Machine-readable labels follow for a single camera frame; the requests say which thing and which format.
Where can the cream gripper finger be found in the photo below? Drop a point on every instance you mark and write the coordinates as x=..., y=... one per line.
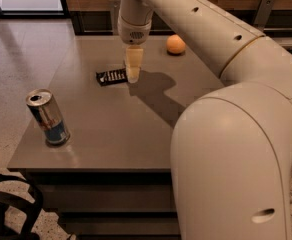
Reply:
x=133, y=61

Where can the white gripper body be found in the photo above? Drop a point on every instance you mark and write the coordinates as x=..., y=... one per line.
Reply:
x=133, y=33

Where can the black rxbar chocolate bar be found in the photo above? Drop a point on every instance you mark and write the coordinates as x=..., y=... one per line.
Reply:
x=111, y=77

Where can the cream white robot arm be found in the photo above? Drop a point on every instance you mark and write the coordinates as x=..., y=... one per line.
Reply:
x=231, y=150

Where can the orange round fruit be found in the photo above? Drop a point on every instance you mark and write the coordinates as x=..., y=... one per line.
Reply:
x=175, y=45

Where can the silver blue energy drink can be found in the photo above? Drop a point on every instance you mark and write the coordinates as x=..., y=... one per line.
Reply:
x=44, y=108

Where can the grey drawer cabinet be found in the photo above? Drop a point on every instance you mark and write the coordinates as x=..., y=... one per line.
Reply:
x=111, y=180

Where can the left metal wall bracket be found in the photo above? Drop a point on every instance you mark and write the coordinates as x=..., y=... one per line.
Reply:
x=114, y=14

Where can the metal wall bracket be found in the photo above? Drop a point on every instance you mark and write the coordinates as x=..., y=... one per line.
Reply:
x=262, y=14
x=114, y=14

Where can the right metal wall bracket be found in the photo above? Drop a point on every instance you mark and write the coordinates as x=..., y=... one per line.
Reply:
x=262, y=14

